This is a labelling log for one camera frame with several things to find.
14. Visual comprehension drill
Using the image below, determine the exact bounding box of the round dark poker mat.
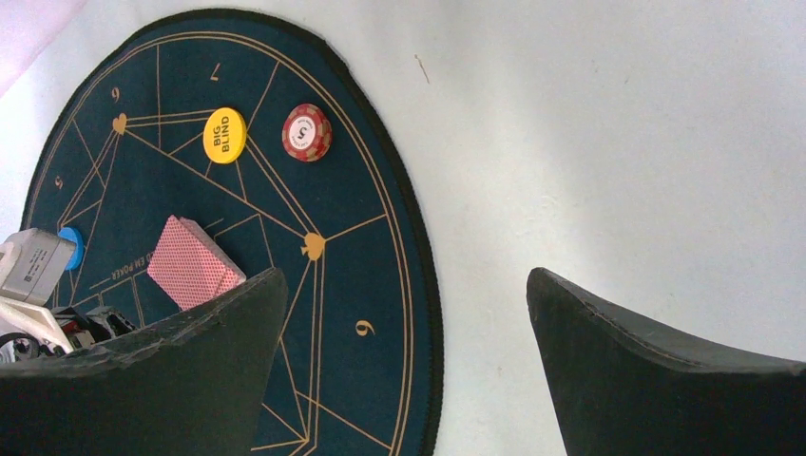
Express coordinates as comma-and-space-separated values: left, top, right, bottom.
22, 9, 444, 455

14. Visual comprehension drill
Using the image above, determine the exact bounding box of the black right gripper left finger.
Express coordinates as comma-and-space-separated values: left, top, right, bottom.
1, 268, 288, 455

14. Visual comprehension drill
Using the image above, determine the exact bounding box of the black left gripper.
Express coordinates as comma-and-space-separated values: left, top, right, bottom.
1, 306, 136, 362

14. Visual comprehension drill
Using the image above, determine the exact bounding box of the red playing card deck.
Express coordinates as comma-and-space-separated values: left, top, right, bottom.
147, 215, 246, 311

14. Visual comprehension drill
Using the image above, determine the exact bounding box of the blue small blind button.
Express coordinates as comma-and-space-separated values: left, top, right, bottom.
58, 226, 86, 271

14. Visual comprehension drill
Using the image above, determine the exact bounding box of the red poker chip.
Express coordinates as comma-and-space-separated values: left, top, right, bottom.
281, 104, 334, 162

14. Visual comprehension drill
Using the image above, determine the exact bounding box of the yellow big blind button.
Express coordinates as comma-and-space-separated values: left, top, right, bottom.
202, 107, 247, 164

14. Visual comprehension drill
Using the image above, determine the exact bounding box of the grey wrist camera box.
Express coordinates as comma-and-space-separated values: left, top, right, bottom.
1, 228, 74, 306

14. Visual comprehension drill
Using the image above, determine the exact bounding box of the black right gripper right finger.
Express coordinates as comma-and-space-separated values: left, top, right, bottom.
527, 267, 805, 455

